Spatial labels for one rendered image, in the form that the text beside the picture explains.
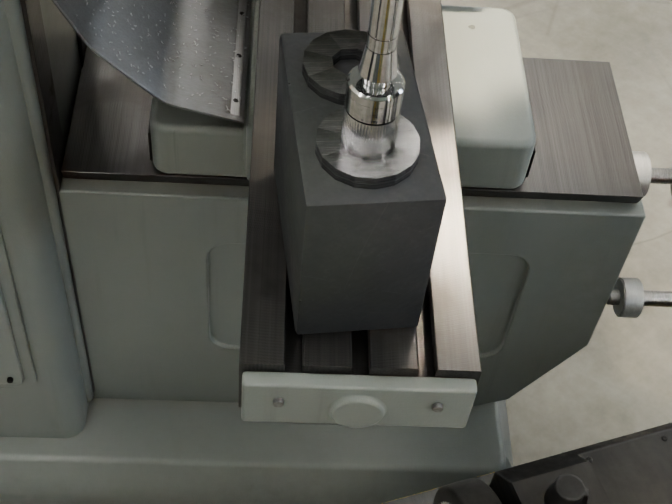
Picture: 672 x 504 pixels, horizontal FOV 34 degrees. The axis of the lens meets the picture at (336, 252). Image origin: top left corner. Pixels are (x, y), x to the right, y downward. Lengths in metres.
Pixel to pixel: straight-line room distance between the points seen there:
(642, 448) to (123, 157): 0.77
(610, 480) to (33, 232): 0.80
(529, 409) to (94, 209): 1.02
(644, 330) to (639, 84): 0.77
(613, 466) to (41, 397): 0.88
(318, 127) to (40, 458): 1.04
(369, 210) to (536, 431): 1.28
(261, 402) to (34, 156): 0.50
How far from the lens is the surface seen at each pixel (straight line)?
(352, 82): 0.88
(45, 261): 1.52
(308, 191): 0.90
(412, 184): 0.92
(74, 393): 1.79
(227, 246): 1.53
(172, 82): 1.35
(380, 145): 0.90
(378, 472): 1.82
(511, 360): 1.77
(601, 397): 2.21
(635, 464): 1.45
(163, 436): 1.83
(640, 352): 2.30
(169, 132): 1.38
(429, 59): 1.32
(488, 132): 1.41
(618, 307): 1.68
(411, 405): 1.05
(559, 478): 1.34
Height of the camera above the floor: 1.79
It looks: 51 degrees down
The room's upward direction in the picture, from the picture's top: 7 degrees clockwise
